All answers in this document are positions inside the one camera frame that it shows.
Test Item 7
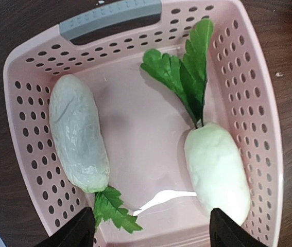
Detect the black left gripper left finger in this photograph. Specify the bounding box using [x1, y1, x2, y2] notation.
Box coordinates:
[35, 207, 95, 247]

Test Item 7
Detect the white radish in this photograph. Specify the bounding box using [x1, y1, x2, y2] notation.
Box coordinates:
[48, 75, 143, 234]
[141, 18, 251, 225]

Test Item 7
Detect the pink plastic basket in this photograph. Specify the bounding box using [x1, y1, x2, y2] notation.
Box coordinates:
[3, 1, 283, 246]

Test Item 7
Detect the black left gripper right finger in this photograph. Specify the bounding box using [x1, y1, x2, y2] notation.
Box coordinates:
[209, 208, 264, 247]

